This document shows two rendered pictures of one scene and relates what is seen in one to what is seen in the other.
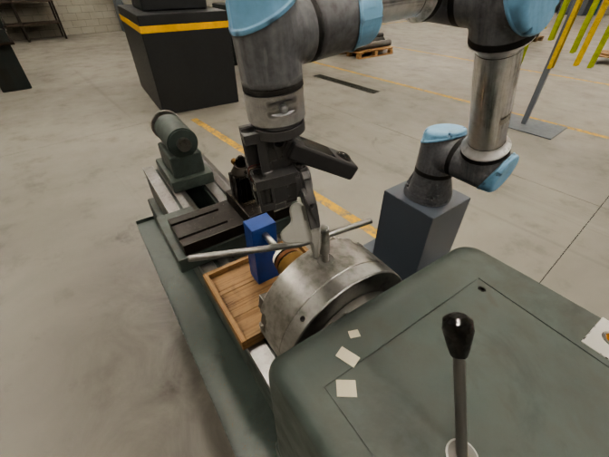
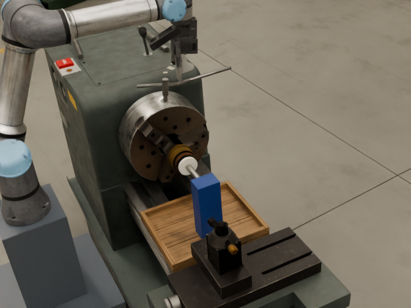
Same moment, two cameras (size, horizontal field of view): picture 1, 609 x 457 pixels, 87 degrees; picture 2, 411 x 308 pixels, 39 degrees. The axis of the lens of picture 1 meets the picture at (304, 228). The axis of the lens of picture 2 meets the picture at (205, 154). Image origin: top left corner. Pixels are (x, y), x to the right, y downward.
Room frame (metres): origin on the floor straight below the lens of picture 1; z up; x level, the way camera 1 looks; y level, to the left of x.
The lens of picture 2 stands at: (2.20, 0.42, 2.26)
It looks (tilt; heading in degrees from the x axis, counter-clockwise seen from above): 35 degrees down; 191
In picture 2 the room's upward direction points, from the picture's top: 5 degrees counter-clockwise
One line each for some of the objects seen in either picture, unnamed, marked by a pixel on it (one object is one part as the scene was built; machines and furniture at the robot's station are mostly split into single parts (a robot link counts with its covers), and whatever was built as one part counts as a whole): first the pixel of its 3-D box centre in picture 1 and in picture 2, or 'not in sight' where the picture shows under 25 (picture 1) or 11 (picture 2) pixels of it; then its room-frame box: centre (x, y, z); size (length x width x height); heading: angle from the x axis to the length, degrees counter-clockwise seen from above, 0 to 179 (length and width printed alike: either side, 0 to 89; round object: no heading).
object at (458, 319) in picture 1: (458, 333); (142, 33); (0.20, -0.17, 1.38); 0.04 x 0.03 x 0.05; 34
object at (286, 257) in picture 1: (294, 267); (181, 158); (0.58, 0.02, 1.08); 0.09 x 0.09 x 0.09; 34
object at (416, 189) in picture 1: (430, 180); (22, 197); (0.91, -0.41, 1.15); 0.15 x 0.15 x 0.10
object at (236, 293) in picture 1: (273, 284); (203, 223); (0.70, 0.10, 0.88); 0.36 x 0.30 x 0.04; 124
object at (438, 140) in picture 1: (442, 148); (13, 166); (0.90, -0.42, 1.27); 0.13 x 0.12 x 0.14; 36
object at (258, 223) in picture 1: (262, 249); (207, 207); (0.74, 0.13, 1.00); 0.08 x 0.06 x 0.23; 124
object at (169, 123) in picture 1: (178, 148); not in sight; (1.45, 0.61, 1.01); 0.30 x 0.20 x 0.29; 34
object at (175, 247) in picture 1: (234, 218); (247, 299); (1.03, 0.29, 0.89); 0.53 x 0.30 x 0.06; 124
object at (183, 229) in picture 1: (232, 217); (244, 274); (0.98, 0.28, 0.95); 0.43 x 0.18 x 0.04; 124
